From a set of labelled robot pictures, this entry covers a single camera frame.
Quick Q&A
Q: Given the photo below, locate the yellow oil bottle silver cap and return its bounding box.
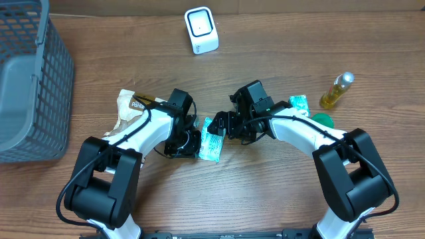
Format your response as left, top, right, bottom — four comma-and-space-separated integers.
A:
319, 72, 355, 109

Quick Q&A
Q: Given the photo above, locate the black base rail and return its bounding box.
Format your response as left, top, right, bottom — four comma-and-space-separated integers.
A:
79, 228, 376, 239

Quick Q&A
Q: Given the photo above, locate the green lid white jar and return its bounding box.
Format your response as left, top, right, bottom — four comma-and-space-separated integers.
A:
311, 113, 335, 129

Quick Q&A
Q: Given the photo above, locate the brown labelled food package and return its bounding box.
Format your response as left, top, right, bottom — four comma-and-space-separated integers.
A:
104, 89, 164, 137

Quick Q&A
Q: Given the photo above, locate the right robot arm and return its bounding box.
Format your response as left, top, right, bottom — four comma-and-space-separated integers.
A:
208, 80, 400, 238

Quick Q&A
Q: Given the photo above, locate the white barcode scanner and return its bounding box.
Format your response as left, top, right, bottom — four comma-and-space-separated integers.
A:
184, 6, 219, 55

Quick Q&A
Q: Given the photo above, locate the teal tissue pack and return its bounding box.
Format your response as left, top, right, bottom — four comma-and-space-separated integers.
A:
289, 95, 311, 118

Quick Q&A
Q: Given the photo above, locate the grey plastic mesh basket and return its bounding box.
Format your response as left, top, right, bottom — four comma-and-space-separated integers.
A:
1, 0, 74, 163

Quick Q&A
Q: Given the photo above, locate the white green snack package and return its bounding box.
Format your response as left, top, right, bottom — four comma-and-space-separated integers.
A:
199, 118, 224, 163

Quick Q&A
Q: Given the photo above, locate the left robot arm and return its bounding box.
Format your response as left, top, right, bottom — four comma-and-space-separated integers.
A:
56, 89, 201, 238

